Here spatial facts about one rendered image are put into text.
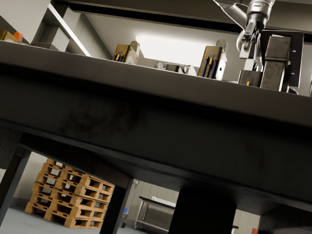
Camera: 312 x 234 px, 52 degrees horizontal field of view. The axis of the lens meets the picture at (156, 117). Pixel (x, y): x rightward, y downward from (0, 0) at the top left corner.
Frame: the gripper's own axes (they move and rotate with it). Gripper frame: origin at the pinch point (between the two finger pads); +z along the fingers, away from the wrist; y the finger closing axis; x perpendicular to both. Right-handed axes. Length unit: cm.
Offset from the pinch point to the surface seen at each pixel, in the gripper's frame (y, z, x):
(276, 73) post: 39.9, 24.6, 16.0
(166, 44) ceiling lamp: -277, -177, -185
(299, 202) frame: 65, 56, 25
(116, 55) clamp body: 22.3, 13.6, -41.6
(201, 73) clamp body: 24.9, 18.7, -7.1
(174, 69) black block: 20.4, 16.1, -18.5
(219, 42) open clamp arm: 18.3, 3.1, -6.3
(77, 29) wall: -219, -158, -308
